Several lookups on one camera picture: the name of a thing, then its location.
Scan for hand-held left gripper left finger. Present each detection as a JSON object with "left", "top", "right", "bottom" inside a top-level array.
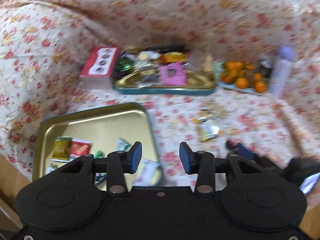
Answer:
[{"left": 61, "top": 141, "right": 143, "bottom": 197}]

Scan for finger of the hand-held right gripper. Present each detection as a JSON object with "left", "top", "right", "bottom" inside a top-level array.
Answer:
[{"left": 226, "top": 140, "right": 259, "bottom": 160}]

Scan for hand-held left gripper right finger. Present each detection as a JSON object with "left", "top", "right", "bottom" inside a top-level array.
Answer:
[{"left": 179, "top": 142, "right": 260, "bottom": 197}]

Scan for white green snack packet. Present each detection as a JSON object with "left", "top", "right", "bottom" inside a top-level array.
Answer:
[{"left": 116, "top": 137, "right": 133, "bottom": 153}]

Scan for white red print packet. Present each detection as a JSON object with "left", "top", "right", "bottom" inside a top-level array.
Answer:
[{"left": 134, "top": 159, "right": 163, "bottom": 187}]

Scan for pile of small snack packets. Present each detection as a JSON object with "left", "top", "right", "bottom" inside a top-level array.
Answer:
[{"left": 196, "top": 107, "right": 222, "bottom": 142}]

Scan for teal gold tin box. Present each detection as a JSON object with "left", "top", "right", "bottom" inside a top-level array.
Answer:
[{"left": 32, "top": 102, "right": 164, "bottom": 187}]

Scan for red snack packet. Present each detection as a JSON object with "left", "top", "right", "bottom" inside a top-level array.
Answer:
[{"left": 69, "top": 139, "right": 92, "bottom": 160}]

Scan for yellow green snack packet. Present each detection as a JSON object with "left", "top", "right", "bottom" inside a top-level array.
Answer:
[{"left": 52, "top": 136, "right": 73, "bottom": 162}]

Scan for clear bag of tan snacks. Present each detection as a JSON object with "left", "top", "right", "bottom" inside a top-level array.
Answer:
[{"left": 187, "top": 47, "right": 214, "bottom": 74}]

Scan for pale fruit plate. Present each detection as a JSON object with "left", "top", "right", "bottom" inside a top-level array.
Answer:
[{"left": 217, "top": 62, "right": 269, "bottom": 95}]

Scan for teal gold tin lid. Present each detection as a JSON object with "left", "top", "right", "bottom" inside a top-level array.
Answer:
[{"left": 113, "top": 45, "right": 217, "bottom": 95}]

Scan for clear packet of dark sweets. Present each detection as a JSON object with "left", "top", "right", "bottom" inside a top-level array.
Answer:
[{"left": 136, "top": 66, "right": 162, "bottom": 84}]

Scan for pink snack packet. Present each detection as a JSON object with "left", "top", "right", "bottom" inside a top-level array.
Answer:
[{"left": 160, "top": 62, "right": 187, "bottom": 85}]

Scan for white lilac tube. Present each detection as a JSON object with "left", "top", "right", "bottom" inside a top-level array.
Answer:
[{"left": 271, "top": 45, "right": 295, "bottom": 97}]

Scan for purple green foil candies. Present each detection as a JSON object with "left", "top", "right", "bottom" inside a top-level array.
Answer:
[{"left": 116, "top": 55, "right": 137, "bottom": 77}]

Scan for red pink carton box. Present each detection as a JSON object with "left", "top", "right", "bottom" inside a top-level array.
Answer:
[{"left": 79, "top": 46, "right": 120, "bottom": 89}]

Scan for white round wrapped sweet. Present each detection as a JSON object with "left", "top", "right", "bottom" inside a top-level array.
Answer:
[{"left": 136, "top": 51, "right": 157, "bottom": 62}]

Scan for orange brown snack packet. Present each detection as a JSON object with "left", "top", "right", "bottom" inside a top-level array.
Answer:
[{"left": 160, "top": 52, "right": 189, "bottom": 63}]

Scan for black remote control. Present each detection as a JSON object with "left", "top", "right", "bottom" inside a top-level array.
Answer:
[{"left": 144, "top": 44, "right": 187, "bottom": 53}]

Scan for floral quilted sofa cover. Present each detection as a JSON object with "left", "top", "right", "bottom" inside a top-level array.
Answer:
[{"left": 0, "top": 0, "right": 320, "bottom": 205}]

